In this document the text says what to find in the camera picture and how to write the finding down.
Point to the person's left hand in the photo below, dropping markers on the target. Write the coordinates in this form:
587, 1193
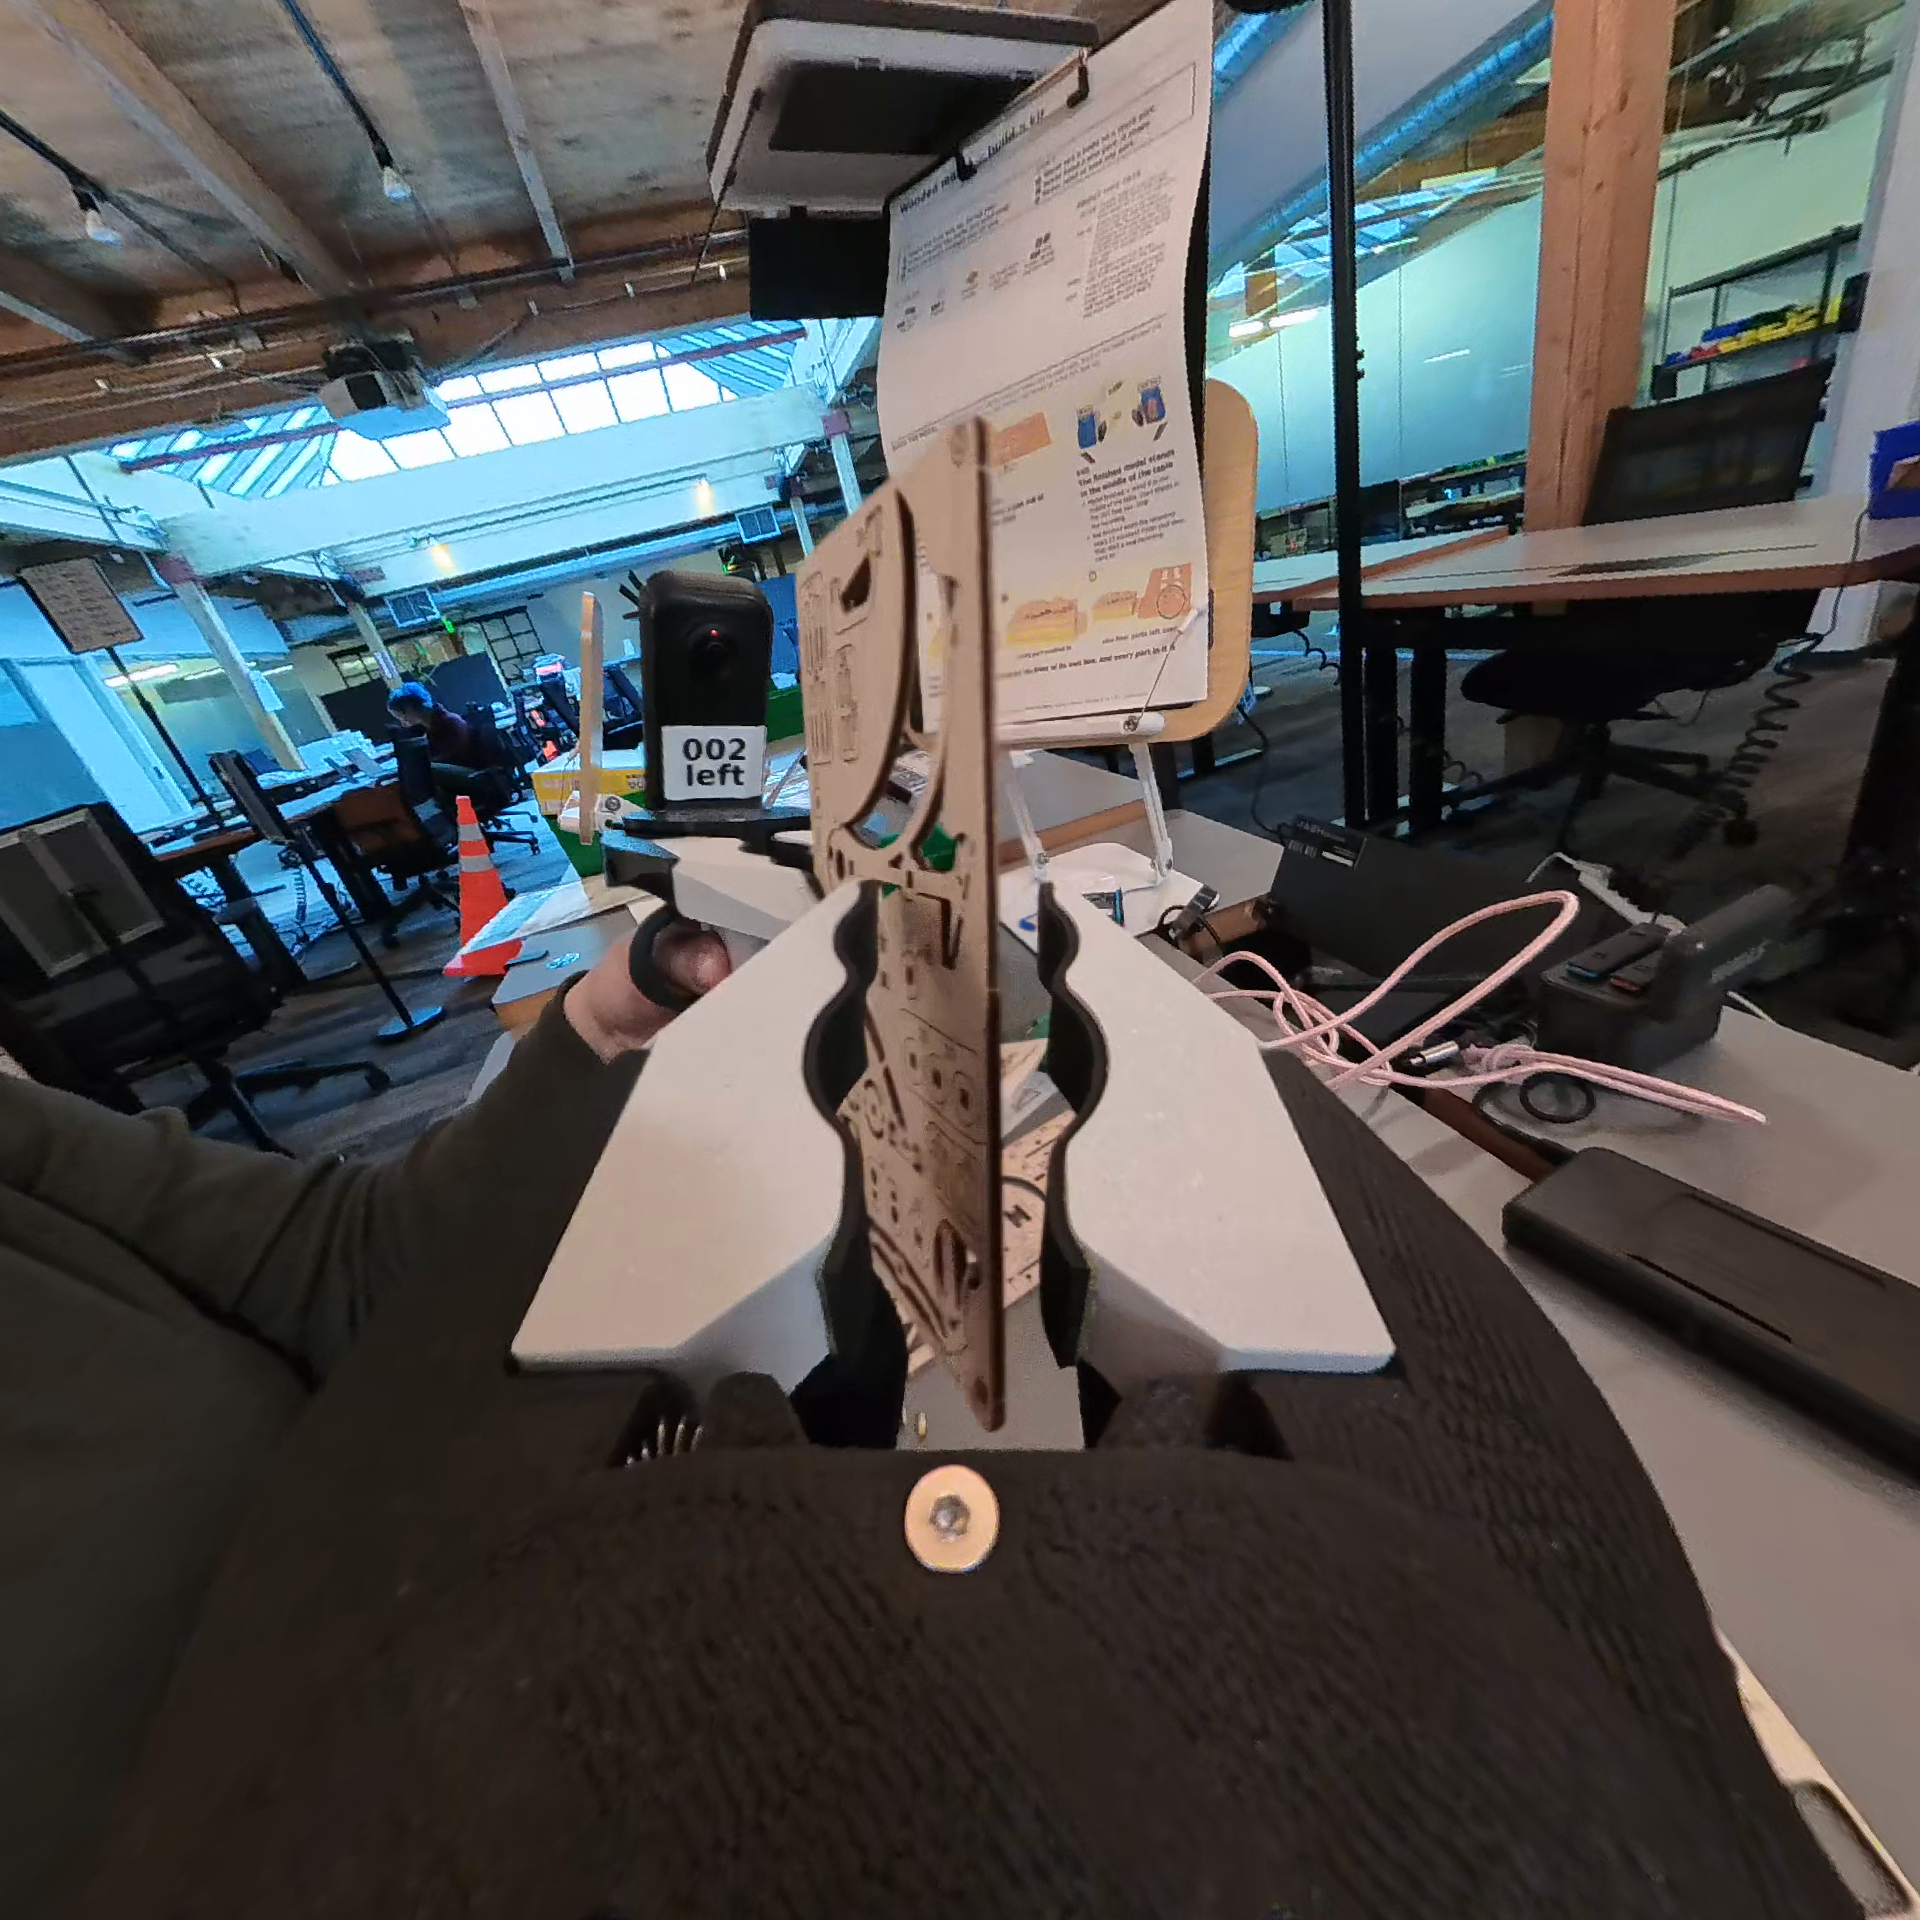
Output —
615, 1019

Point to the black box with white label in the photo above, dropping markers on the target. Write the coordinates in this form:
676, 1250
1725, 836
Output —
1379, 901

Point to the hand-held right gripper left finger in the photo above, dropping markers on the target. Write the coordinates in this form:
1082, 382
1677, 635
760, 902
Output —
690, 1201

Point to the flat black case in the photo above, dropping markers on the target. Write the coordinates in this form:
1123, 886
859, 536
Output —
1725, 1292

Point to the white overhead box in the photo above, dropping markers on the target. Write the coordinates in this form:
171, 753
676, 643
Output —
898, 105

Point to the hanging paper sign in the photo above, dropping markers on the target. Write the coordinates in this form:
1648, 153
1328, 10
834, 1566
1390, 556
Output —
84, 601

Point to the large wooden parts sheet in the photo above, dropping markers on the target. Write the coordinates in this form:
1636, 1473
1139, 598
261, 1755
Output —
1035, 1217

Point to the wooden post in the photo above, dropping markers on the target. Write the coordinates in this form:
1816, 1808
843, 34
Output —
1598, 268

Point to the dark grey battery charger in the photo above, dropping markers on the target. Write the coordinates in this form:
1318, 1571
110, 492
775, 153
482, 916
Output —
1679, 992

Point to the printed instruction paper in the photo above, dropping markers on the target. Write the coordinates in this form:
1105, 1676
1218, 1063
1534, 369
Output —
1079, 302

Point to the ceiling projector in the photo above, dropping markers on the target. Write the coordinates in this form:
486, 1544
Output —
377, 393

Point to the black office chair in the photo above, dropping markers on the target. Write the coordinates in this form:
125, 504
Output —
1695, 453

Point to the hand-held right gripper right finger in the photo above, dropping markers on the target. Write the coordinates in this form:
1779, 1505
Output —
1215, 1201

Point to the black hanging box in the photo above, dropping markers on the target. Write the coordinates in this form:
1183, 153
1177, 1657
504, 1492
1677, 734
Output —
818, 268

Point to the thin wooden parts sheet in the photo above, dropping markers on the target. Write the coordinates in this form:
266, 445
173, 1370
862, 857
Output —
973, 673

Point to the orange traffic cone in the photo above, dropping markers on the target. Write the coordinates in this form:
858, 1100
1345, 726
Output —
486, 901

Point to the background wooden desk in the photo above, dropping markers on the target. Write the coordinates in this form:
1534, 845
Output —
1651, 556

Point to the black mesh chair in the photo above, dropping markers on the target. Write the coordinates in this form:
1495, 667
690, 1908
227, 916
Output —
119, 960

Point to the black vertical pole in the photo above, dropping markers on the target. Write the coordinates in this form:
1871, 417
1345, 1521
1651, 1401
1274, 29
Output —
1345, 453

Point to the bare wooden document stand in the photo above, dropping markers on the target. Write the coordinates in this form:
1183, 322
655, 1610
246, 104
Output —
589, 707

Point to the person's left forearm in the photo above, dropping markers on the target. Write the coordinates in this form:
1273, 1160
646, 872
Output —
227, 1201

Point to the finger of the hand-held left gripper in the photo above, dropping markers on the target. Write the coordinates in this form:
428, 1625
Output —
760, 908

